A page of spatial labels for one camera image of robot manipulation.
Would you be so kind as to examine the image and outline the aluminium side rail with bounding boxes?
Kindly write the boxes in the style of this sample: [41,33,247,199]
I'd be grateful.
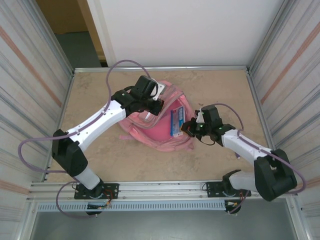
[46,71,76,182]

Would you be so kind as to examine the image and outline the blue white packet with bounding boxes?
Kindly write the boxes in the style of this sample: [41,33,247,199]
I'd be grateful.
[169,107,186,138]

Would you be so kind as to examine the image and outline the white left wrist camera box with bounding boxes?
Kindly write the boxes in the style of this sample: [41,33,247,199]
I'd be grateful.
[151,80,167,101]

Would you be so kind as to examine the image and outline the brown wooden door jamb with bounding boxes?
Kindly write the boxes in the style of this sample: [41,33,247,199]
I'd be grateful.
[76,0,108,67]

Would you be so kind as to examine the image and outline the grey slotted cable duct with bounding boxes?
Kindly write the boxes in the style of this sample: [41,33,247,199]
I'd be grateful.
[36,201,227,212]

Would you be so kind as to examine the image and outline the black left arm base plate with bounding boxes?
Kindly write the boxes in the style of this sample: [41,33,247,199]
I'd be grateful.
[74,183,120,200]

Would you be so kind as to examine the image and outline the thin aluminium table edge rail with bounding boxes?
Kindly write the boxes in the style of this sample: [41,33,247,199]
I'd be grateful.
[73,65,251,73]

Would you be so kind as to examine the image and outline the pink backpack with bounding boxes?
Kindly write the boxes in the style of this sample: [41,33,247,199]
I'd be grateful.
[118,79,196,153]

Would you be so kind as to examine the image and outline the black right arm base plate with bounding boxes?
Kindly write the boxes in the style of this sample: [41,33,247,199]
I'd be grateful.
[206,181,252,198]

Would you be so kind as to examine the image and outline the long aluminium mounting rail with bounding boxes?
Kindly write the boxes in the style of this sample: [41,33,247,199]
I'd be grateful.
[27,177,300,201]

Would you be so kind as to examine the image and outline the small wired circuit board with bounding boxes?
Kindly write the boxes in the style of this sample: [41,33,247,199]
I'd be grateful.
[86,201,112,210]
[224,199,242,208]

